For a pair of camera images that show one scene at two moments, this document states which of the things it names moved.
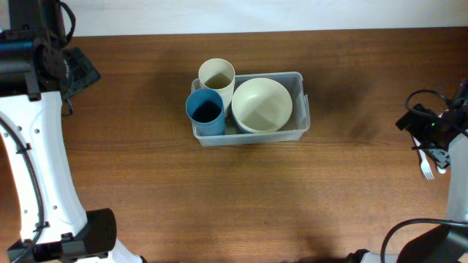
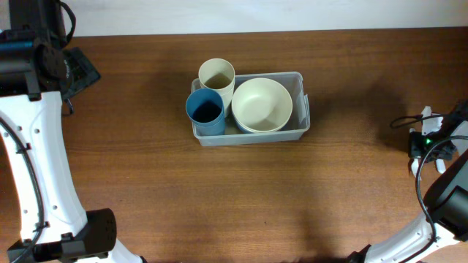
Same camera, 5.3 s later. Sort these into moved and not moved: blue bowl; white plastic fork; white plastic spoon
Moved: white plastic fork
Not moved: white plastic spoon; blue bowl
